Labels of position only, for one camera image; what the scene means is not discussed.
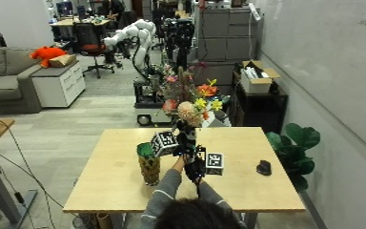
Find person's right hand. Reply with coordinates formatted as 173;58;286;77
183;146;211;183

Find person's left hand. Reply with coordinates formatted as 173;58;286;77
173;121;200;157

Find colourful flower bouquet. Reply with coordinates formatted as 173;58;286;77
160;61;228;129

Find white marker cube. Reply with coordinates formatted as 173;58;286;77
151;130;181;157
205;152;227;177

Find gold vase with green rim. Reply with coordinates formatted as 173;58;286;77
136;141;163;187

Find wheeled robot cart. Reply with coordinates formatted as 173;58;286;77
132;77;173;126

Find black computer mouse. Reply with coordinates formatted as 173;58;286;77
256;159;273;177

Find black side cabinet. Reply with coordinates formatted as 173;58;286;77
232;71;290;134

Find open cardboard box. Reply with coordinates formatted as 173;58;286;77
240;60;282;94

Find green leafy potted plant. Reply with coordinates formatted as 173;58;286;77
266;122;322;194

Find brown cardboard tube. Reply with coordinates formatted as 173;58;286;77
96;212;114;229

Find grey filing cabinets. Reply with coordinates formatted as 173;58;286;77
196;7;261;63

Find white drawer cabinet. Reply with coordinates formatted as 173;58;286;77
30;60;87;109

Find black office chair red seat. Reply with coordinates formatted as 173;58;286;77
72;22;118;79

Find small brown cardboard box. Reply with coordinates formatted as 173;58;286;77
49;53;78;69

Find orange plush toy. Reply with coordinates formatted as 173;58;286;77
29;46;68;69

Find background wooden desk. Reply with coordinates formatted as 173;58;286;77
49;16;112;38

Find grey sofa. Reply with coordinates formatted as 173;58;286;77
0;47;45;115

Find black floor cable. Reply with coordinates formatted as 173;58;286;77
0;116;79;223

